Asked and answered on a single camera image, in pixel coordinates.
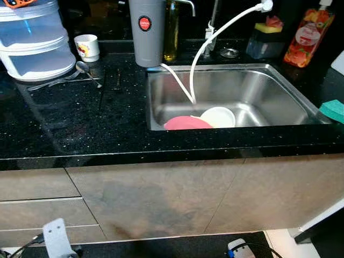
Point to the brown kitchen base cabinet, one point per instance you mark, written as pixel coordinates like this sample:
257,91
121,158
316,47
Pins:
177,199

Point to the black floor mat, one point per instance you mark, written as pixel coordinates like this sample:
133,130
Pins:
150,247

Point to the orange black gadget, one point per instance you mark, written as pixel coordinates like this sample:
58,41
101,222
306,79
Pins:
16,2

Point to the white printed cup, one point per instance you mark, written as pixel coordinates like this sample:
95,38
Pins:
87,47

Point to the dark sponge holder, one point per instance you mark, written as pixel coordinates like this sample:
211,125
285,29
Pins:
263,47

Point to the white bowl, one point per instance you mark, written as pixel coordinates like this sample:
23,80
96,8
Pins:
219,117

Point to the grey canister with red logo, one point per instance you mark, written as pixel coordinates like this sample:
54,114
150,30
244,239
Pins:
146,37

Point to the metal fork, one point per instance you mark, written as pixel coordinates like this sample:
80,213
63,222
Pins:
54,81

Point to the white tiered plastic container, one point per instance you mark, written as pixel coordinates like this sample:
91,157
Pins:
35,43

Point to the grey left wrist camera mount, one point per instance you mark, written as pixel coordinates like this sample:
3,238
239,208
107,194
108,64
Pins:
55,239

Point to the green sponge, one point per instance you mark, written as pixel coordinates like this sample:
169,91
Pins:
333,111

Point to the yellow oil bottle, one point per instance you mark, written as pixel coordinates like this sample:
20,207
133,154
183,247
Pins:
171,37

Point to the stainless steel sink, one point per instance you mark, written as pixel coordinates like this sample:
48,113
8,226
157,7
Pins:
258,91

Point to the round metal drain cap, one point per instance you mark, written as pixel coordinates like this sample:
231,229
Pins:
229,52

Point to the red scrubber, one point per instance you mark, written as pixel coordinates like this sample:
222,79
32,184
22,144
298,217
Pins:
276,21

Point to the yellow sponge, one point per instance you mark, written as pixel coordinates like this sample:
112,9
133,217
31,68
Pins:
266,28

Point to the metal spoon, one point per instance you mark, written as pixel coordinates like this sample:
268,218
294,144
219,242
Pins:
82,66

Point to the chrome curved tap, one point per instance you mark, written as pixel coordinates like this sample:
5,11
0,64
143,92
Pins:
185,3

